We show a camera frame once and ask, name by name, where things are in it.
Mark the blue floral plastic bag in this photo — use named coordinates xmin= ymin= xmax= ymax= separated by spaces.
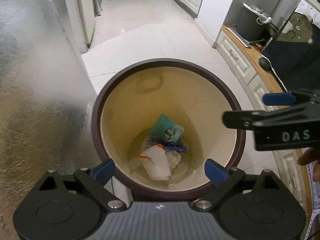
xmin=163 ymin=145 xmax=187 ymax=154

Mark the white plastic bag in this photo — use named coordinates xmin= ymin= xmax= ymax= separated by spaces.
xmin=137 ymin=144 xmax=181 ymax=181

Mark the teal plastic bag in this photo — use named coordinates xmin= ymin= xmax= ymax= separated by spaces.
xmin=149 ymin=113 xmax=184 ymax=144

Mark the person's hand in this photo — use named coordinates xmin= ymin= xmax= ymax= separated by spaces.
xmin=297 ymin=147 xmax=320 ymax=182

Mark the black round object on cabinet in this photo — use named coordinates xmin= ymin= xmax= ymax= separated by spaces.
xmin=258 ymin=57 xmax=272 ymax=72

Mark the black bear cloth cover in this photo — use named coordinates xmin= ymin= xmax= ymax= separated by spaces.
xmin=263 ymin=12 xmax=319 ymax=91

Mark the white low cabinet wood top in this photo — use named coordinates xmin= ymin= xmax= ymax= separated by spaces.
xmin=215 ymin=24 xmax=313 ymax=218

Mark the yellow wastebasket with brown rim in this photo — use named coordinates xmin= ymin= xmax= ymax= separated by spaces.
xmin=92 ymin=59 xmax=246 ymax=201

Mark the dark bin with white liner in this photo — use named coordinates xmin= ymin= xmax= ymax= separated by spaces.
xmin=236 ymin=2 xmax=272 ymax=42

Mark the white refrigerator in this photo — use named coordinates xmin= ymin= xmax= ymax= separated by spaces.
xmin=65 ymin=0 xmax=102 ymax=54

